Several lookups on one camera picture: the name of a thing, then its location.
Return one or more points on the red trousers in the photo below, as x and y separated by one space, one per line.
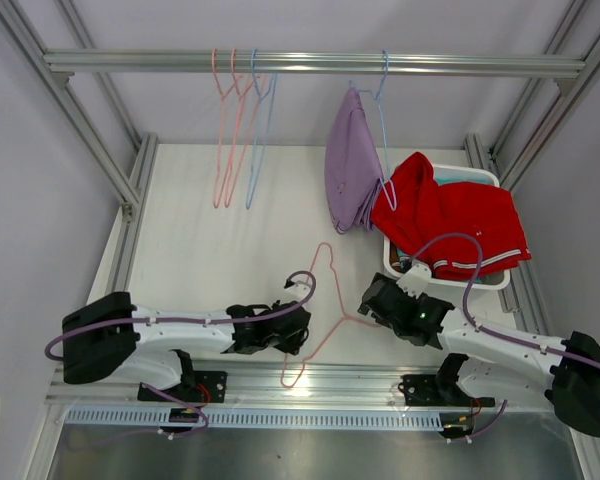
427 209

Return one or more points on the white plastic basket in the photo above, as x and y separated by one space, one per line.
395 270

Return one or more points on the blue hanger of lilac trousers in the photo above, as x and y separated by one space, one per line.
377 96

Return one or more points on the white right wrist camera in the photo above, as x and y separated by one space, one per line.
415 280

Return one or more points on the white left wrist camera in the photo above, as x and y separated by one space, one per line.
298 289

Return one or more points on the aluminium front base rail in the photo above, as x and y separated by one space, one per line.
264 385

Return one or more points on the pink hanger of brown trousers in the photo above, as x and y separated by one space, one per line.
247 87

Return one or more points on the lilac trousers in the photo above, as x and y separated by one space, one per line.
352 172

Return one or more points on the pink hanger of yellow trousers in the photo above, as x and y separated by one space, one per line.
224 170

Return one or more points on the aluminium right frame post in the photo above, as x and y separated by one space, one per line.
543 106

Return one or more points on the aluminium frame post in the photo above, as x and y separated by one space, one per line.
130 190
543 106

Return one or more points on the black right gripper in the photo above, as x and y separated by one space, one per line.
397 288

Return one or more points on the blue hanger of teal trousers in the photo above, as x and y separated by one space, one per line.
265 95

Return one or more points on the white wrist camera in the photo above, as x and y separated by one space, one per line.
415 280
298 289

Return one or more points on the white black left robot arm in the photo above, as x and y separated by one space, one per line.
112 337

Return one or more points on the teal trousers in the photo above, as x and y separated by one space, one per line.
460 175

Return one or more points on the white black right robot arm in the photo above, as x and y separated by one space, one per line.
485 363

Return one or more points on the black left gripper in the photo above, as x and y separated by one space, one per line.
293 344

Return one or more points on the brown trousers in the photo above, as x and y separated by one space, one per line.
395 259

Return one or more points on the grey slotted cable duct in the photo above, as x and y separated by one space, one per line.
179 417

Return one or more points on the aluminium hanging rail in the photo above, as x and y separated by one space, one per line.
261 61

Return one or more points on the aluminium left frame post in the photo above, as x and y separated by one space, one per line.
130 190

